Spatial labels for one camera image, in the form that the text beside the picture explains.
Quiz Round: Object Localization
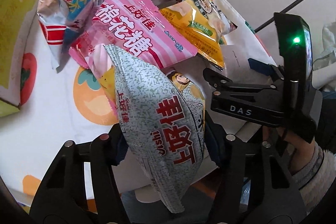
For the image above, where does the yellow snack bag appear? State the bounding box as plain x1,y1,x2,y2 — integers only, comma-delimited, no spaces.
160,0,237,70

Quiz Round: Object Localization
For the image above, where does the grey speckled snack bag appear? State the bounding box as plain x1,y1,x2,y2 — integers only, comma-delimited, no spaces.
105,44,205,213

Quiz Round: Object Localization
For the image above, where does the pink marshmallow bag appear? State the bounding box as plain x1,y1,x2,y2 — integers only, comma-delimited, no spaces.
69,0,198,113

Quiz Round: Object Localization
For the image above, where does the red blue snack bag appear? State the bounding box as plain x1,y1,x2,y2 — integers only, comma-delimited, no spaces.
37,0,93,69

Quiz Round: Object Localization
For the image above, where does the person right hand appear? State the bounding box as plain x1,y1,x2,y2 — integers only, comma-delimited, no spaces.
262,126,316,175

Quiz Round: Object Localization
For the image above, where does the grey fleece sleeve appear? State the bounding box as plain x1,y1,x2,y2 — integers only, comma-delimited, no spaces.
293,143,335,211

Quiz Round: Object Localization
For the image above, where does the white persimmon print cloth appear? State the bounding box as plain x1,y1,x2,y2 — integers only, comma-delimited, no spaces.
1,0,273,206

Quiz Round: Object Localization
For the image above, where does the green cardboard box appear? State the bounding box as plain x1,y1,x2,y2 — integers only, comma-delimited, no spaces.
0,0,38,117

